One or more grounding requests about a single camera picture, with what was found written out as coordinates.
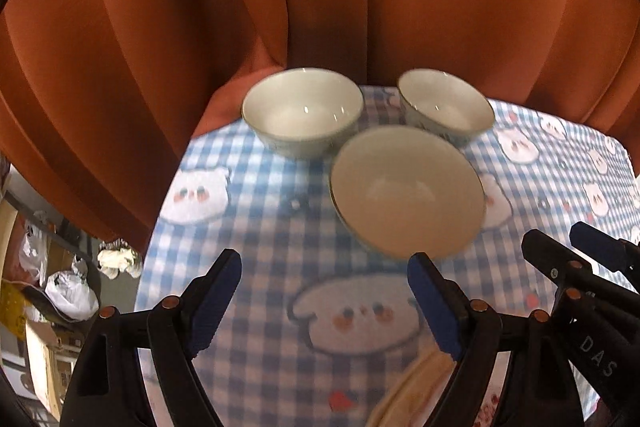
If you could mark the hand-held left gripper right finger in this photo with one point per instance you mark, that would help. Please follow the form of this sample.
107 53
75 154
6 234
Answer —
435 307

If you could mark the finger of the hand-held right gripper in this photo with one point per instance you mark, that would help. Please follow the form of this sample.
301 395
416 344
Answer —
552 257
600 244

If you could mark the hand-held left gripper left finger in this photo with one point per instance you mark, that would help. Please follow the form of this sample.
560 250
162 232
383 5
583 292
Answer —
215 307

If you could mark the deep yellow floral plate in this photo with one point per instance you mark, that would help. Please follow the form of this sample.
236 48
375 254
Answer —
425 374

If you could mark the scalloped yellow floral plate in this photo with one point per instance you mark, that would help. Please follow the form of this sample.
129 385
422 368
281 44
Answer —
392 407

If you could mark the white blue patterned bowl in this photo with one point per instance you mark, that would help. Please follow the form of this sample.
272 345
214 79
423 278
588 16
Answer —
300 107
405 192
445 107

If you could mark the white crumpled cloth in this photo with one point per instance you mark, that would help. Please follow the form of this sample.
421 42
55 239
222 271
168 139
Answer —
117 259

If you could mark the blue checkered bear tablecloth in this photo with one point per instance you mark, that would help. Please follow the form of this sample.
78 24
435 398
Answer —
280 217

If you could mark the white plastic bag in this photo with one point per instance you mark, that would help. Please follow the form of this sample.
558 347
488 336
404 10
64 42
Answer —
67 294
32 252

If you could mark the yellow box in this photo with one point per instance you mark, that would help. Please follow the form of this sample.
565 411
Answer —
10 307

